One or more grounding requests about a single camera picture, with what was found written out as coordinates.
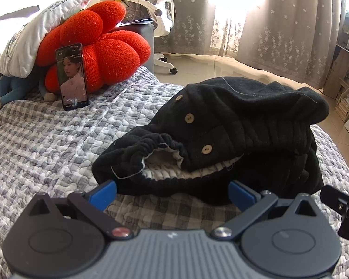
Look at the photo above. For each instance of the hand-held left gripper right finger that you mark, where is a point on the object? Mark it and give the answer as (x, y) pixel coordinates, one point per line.
(240, 194)

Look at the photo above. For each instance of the black buttoned pants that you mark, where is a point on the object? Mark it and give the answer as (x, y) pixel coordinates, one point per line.
(244, 122)

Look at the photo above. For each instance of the grey checked quilt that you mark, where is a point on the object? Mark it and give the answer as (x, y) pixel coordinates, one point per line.
(46, 151)

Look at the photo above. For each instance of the blue plush toy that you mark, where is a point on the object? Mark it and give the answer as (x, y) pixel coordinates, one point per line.
(14, 88)

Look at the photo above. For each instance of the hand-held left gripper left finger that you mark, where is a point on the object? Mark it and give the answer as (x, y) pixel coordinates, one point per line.
(104, 194)

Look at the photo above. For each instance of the grey flower-print curtain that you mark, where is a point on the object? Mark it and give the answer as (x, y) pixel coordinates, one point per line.
(264, 35)

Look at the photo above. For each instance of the black smartphone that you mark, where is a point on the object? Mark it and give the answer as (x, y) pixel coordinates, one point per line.
(72, 78)

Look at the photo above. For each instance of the white office chair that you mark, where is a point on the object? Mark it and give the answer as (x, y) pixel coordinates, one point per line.
(163, 8)

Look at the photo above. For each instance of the white printed pillow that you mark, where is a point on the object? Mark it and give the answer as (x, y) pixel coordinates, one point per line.
(26, 37)

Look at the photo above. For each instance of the red flower-shaped cushion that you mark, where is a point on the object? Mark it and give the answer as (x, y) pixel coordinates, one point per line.
(110, 49)

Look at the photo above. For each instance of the wooden shelf desk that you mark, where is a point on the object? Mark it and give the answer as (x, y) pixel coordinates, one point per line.
(341, 72)

